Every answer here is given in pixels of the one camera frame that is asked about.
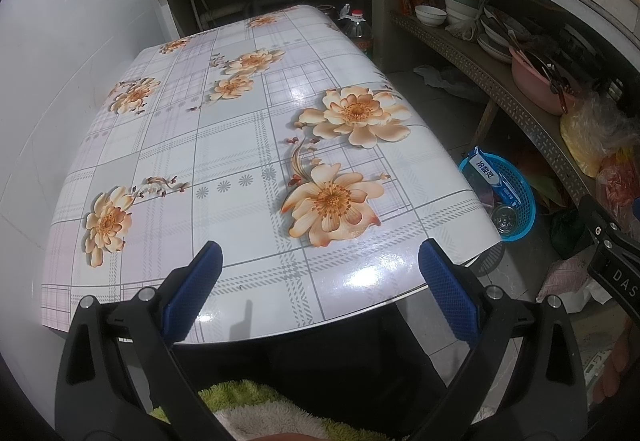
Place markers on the stack of plates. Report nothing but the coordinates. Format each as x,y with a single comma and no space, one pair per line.
492,48

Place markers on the red plastic bag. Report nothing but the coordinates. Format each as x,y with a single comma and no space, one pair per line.
620,181

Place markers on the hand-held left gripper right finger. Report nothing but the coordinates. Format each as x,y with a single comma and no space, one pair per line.
447,291

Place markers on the person's right hand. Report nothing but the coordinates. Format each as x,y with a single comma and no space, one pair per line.
622,361

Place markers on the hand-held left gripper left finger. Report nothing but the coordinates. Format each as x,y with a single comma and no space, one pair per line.
192,288

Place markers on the blue white toothpaste box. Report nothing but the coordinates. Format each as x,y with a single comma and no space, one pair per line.
487,173

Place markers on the oil bottle red cap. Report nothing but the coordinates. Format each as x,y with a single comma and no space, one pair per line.
360,33

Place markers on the fluffy green white cloth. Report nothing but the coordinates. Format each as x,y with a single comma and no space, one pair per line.
250,406

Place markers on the white bowl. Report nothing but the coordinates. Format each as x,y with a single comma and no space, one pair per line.
430,16

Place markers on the blue plastic basket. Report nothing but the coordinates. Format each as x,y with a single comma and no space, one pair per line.
525,216

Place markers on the floral tablecloth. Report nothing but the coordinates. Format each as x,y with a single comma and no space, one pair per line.
240,131

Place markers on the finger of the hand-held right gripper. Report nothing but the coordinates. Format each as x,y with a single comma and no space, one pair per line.
600,221

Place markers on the white rag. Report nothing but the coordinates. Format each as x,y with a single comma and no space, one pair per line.
440,76

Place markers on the wooden support post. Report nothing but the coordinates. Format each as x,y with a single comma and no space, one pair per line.
485,126

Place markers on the yellow plastic bag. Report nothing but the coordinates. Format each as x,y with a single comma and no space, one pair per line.
585,141

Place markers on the stack of bowls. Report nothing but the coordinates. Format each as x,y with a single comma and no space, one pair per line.
465,3

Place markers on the pink plastic basin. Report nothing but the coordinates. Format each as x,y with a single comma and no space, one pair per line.
535,81

